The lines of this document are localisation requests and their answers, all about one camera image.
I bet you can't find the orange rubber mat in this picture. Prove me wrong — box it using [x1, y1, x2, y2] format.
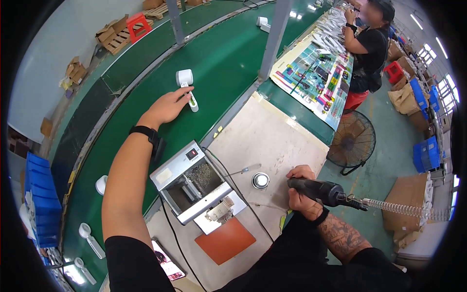
[194, 217, 257, 266]

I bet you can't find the silver screw feeder machine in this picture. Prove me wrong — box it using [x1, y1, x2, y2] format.
[150, 140, 249, 236]

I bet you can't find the small cardboard piece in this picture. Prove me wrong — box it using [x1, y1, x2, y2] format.
[40, 117, 54, 138]

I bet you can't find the smartphone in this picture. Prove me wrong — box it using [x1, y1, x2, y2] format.
[151, 238, 187, 281]

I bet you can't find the wooden pallet with cardboard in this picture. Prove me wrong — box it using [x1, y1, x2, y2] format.
[95, 14, 133, 56]

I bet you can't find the blue plastic crate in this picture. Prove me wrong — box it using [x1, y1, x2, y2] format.
[413, 136, 441, 173]
[409, 77, 431, 120]

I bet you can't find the pile of packaged parts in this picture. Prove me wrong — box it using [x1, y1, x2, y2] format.
[312, 4, 357, 56]

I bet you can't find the round silver metal cup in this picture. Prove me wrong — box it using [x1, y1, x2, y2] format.
[251, 172, 271, 190]

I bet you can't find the stack of blue bins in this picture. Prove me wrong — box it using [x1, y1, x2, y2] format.
[23, 151, 63, 249]

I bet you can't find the black electric screwdriver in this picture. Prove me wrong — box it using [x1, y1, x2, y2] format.
[287, 177, 369, 212]

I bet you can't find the black floor fan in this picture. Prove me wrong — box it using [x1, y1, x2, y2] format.
[326, 109, 377, 176]

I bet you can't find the red plastic stool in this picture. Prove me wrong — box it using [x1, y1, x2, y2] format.
[343, 90, 370, 112]
[383, 61, 405, 85]
[126, 12, 153, 44]

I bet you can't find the beige work board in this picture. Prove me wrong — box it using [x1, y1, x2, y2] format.
[145, 91, 331, 292]

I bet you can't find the coiled screwdriver cable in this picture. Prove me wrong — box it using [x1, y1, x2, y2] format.
[347, 195, 452, 222]

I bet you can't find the colourful printed poster sheet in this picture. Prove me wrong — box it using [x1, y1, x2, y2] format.
[270, 35, 355, 131]

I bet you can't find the grey metal post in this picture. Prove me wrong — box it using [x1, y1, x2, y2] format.
[166, 0, 186, 46]
[258, 0, 295, 82]

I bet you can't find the large cardboard box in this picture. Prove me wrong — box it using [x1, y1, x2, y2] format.
[381, 172, 435, 249]

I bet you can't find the green conveyor belt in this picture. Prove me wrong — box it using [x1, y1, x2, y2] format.
[60, 0, 334, 292]

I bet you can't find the person's left hand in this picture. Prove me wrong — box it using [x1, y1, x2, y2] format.
[138, 86, 195, 129]

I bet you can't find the black power cable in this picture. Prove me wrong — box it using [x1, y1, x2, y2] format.
[160, 197, 198, 292]
[202, 146, 275, 244]

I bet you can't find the person's body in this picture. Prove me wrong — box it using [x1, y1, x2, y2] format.
[104, 211, 413, 292]

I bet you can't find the person's right hand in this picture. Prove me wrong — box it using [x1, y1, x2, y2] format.
[286, 165, 325, 222]

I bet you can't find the black wrist band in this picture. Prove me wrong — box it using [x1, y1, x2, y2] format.
[129, 125, 167, 162]
[311, 206, 331, 227]

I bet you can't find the small clear-handled screwdriver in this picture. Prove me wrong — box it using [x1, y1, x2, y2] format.
[224, 164, 262, 178]

